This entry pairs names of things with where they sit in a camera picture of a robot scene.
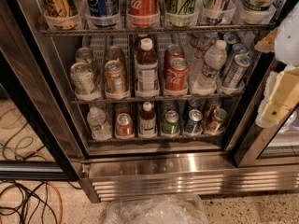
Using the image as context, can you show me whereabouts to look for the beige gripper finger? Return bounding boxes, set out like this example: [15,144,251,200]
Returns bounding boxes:
[254,27,278,53]
[262,70,299,124]

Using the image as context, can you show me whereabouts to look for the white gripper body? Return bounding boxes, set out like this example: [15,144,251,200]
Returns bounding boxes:
[255,2,299,128]

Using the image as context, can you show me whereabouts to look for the redbull can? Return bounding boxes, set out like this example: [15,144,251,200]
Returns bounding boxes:
[222,34,239,45]
[221,43,249,77]
[222,54,251,88]

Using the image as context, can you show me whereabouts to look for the sliding fridge door right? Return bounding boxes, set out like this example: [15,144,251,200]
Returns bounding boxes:
[225,54,299,167]

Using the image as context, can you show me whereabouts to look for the bronze can bottom front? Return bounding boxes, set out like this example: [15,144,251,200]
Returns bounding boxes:
[206,108,227,133]

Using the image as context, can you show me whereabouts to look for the bronze can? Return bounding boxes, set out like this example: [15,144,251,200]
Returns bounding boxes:
[206,108,227,133]
[203,98,221,117]

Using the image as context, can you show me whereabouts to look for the bronze can bottom rear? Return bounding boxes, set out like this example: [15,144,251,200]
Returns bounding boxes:
[203,98,221,117]

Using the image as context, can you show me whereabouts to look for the blue can bottom rear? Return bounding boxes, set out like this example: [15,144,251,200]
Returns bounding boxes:
[186,99,202,111]

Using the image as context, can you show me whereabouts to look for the red coca-cola can rear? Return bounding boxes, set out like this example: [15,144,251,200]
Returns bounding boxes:
[164,44,184,65]

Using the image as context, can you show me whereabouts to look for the red coca-cola can front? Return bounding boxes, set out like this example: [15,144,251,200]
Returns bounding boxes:
[165,58,189,91]

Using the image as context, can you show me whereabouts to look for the blue can bottom front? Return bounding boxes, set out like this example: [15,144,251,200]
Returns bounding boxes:
[184,109,203,134]

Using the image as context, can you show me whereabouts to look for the green can bottom shelf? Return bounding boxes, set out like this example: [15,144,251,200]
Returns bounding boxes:
[162,110,179,134]

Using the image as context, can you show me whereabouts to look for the stainless steel display fridge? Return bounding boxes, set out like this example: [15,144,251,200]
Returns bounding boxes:
[0,0,299,203]

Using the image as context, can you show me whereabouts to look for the brown juice bottle middle shelf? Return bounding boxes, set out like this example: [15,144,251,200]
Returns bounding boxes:
[135,38,158,92]

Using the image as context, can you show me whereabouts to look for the brown juice bottle shelf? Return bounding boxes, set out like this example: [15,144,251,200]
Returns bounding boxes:
[139,102,156,136]
[135,38,158,92]

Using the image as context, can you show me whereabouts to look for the red coca-cola can top shelf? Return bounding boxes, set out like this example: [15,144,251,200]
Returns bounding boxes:
[128,0,158,28]

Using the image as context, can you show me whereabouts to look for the brown juice bottle bottom shelf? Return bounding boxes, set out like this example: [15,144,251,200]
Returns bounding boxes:
[139,102,156,136]

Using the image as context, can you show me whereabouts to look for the gold can rear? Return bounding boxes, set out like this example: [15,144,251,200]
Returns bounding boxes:
[105,46,125,63]

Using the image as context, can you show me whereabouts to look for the gold can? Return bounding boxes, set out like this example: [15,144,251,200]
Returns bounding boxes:
[105,46,125,63]
[105,60,127,93]

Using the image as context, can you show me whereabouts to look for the gold can front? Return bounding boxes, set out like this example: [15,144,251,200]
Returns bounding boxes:
[105,60,127,93]

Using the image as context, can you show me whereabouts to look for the red can bottom shelf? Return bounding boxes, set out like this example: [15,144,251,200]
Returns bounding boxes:
[116,113,133,136]

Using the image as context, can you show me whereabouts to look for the blue pepsi can top shelf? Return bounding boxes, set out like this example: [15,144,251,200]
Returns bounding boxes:
[87,0,119,28]

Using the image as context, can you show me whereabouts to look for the white green can rear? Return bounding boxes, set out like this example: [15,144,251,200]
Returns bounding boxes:
[75,47,94,66]

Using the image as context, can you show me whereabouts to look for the clear water bottle bottom shelf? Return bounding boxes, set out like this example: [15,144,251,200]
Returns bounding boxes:
[87,106,110,140]

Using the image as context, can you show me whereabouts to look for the white green can front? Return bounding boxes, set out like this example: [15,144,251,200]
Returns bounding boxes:
[70,62,98,95]

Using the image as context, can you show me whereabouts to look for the yellow can top shelf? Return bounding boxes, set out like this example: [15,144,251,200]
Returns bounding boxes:
[44,0,78,18]

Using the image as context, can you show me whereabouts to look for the open fridge door left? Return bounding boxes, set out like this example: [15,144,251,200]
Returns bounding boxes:
[0,0,81,181]

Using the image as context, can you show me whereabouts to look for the clear water bottle middle front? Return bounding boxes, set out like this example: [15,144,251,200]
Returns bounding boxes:
[197,40,227,89]

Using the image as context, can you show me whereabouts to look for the clear water bottle middle rear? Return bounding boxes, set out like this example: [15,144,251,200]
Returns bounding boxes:
[190,32,219,59]

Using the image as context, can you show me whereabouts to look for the clear plastic bag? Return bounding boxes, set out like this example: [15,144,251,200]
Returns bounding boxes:
[104,194,209,224]

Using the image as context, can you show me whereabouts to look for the black and orange floor cables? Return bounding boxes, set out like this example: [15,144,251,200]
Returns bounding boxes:
[0,106,82,224]

